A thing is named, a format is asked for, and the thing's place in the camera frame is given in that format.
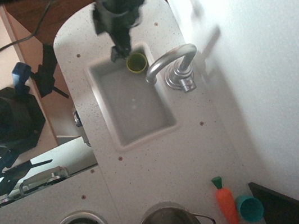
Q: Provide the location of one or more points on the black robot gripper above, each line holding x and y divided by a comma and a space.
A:
116, 17

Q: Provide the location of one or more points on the silver curved faucet spout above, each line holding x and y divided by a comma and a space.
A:
187, 51

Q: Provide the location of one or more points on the silver faucet base and knob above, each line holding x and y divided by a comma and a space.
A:
178, 79

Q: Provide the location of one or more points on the yellow-green plastic cup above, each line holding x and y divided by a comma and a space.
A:
136, 63

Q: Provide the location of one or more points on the white rectangular sink basin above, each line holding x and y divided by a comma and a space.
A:
134, 110

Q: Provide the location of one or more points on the white toy kitchen counter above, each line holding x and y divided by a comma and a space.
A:
174, 166

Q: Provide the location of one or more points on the silver stove knob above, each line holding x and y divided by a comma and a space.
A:
76, 118

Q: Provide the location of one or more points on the upper blue black clamp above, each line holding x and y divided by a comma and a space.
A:
44, 77

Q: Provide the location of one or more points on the blue black clamp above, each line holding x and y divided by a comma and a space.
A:
13, 175
44, 77

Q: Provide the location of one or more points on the lower blue black clamp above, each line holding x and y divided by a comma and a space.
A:
13, 175

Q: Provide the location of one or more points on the orange toy carrot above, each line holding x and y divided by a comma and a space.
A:
225, 200

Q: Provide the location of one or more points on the teal plastic cup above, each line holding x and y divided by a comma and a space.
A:
249, 208

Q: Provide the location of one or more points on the black shelf corner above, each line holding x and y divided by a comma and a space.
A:
278, 208

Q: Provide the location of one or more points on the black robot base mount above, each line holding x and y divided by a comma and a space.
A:
21, 122

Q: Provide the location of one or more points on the silver oven door handle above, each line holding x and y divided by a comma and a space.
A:
47, 177

